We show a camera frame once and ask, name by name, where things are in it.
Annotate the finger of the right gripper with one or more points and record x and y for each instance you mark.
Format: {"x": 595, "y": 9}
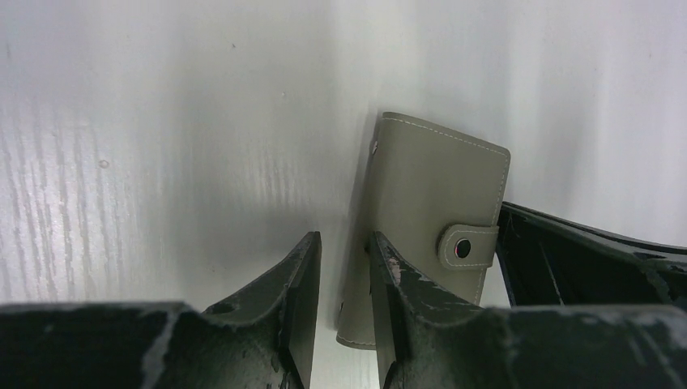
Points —
{"x": 546, "y": 260}

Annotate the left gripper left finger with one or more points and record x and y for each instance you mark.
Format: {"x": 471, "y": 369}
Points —
{"x": 262, "y": 336}

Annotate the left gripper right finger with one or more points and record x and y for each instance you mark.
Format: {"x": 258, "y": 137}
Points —
{"x": 427, "y": 337}

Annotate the grey leather card holder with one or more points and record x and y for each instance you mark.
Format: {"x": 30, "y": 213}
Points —
{"x": 436, "y": 194}

